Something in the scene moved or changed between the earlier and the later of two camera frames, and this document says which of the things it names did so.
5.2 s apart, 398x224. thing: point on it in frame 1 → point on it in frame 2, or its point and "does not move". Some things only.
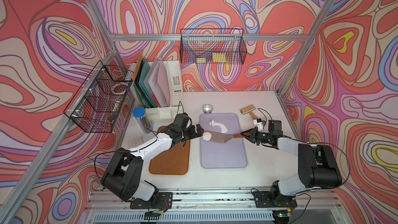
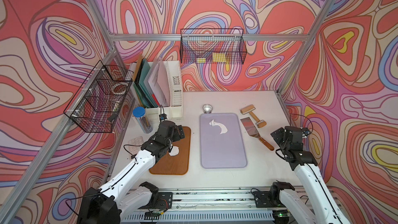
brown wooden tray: [175, 161] does not move
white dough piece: [223, 128] does not move
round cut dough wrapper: [206, 136] → [174, 151]
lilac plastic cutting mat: [216, 155] does not move
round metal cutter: [207, 108] does not move
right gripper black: [252, 137] → [277, 138]
